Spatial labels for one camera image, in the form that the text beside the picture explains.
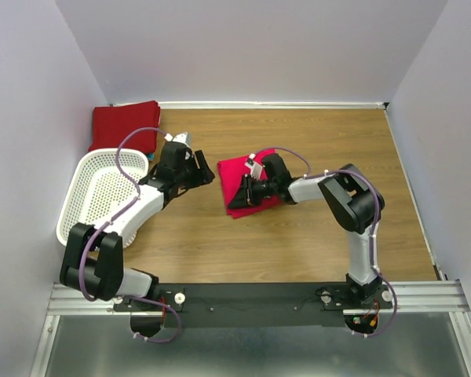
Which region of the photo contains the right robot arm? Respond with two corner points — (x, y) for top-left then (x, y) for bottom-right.
(228, 152), (385, 305)

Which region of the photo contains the aluminium frame rail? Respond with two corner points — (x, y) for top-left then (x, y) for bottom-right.
(31, 280), (471, 376)

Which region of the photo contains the white plastic laundry basket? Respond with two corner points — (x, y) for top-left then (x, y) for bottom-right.
(56, 148), (162, 247)

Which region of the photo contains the folded dark red shirt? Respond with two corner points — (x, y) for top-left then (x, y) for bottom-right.
(88, 101), (161, 152)

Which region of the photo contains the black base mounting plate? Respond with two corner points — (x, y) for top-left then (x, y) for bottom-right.
(113, 282), (393, 336)

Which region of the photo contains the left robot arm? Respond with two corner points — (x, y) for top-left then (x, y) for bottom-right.
(56, 133), (214, 301)

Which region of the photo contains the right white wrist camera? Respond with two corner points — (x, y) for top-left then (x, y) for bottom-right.
(244, 153), (263, 180)

